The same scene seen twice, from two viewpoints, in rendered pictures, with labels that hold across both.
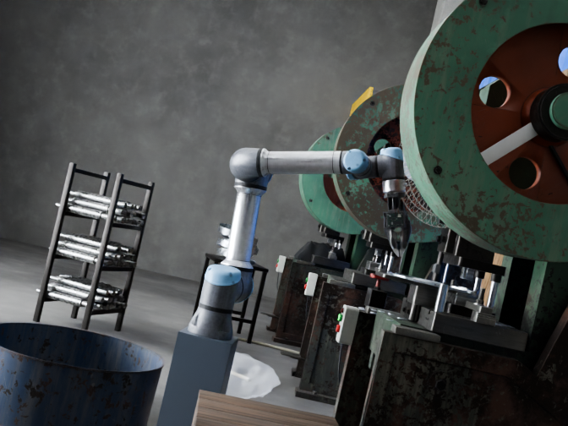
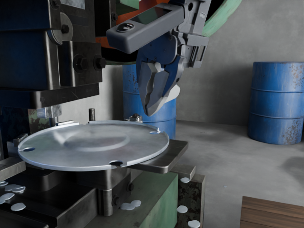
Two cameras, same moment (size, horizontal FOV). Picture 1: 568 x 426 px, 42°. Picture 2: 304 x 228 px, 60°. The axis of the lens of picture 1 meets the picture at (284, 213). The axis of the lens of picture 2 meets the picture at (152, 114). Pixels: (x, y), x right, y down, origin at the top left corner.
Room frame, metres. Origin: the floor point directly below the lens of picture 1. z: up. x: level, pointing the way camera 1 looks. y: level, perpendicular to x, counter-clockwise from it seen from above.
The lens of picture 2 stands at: (2.92, -0.21, 0.95)
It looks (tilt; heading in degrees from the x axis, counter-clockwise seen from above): 13 degrees down; 206
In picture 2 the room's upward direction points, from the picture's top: straight up
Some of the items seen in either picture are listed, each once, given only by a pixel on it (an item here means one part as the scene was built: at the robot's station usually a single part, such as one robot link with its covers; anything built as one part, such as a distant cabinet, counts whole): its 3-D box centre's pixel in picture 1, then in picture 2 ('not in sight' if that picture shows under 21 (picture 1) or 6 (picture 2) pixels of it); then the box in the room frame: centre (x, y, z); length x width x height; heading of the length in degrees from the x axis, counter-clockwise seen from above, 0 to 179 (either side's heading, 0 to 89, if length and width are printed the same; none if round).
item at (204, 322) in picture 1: (212, 319); not in sight; (2.51, 0.15, 0.50); 0.15 x 0.15 x 0.10
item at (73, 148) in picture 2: (429, 282); (97, 139); (2.51, -0.53, 0.78); 0.29 x 0.29 x 0.01
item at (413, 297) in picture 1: (411, 298); (119, 173); (2.51, -0.48, 0.72); 0.25 x 0.14 x 0.14; 93
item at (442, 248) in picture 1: (470, 214); (54, 9); (2.52, -0.61, 1.04); 0.17 x 0.15 x 0.30; 93
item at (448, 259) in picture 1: (472, 268); (44, 97); (2.52, -0.66, 0.86); 0.20 x 0.16 x 0.05; 3
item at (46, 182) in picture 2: (463, 309); (49, 159); (2.52, -0.66, 0.72); 0.20 x 0.16 x 0.03; 3
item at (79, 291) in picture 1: (95, 248); not in sight; (4.53, 1.07, 0.47); 0.46 x 0.43 x 0.95; 73
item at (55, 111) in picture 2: (466, 273); (50, 107); (2.52, -0.65, 0.84); 0.05 x 0.03 x 0.04; 3
